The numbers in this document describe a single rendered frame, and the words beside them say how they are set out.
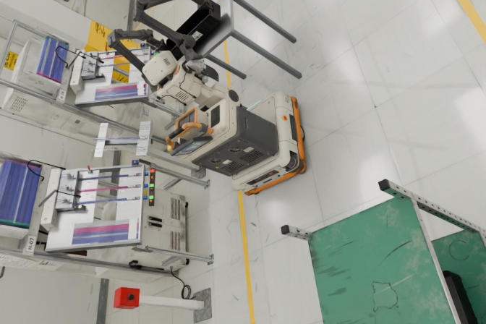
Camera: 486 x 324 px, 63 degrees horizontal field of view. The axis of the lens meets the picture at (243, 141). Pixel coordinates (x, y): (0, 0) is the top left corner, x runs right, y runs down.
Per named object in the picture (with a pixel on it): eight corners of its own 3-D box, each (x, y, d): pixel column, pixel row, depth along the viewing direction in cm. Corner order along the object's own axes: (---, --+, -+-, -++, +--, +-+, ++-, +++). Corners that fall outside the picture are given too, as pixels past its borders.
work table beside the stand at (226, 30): (301, 77, 334) (231, 30, 286) (245, 113, 378) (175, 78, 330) (296, 37, 357) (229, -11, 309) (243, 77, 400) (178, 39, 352)
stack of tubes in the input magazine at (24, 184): (42, 167, 324) (6, 158, 308) (29, 226, 296) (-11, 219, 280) (36, 173, 331) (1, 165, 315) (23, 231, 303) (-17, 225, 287)
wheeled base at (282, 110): (309, 171, 289) (286, 161, 274) (249, 198, 329) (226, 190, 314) (299, 97, 324) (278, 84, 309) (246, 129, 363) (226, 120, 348)
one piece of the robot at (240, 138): (291, 158, 288) (200, 118, 238) (241, 184, 322) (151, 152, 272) (287, 120, 305) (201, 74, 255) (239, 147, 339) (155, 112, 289)
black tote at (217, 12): (176, 61, 329) (165, 56, 322) (176, 45, 338) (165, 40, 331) (221, 22, 294) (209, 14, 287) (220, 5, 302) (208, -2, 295)
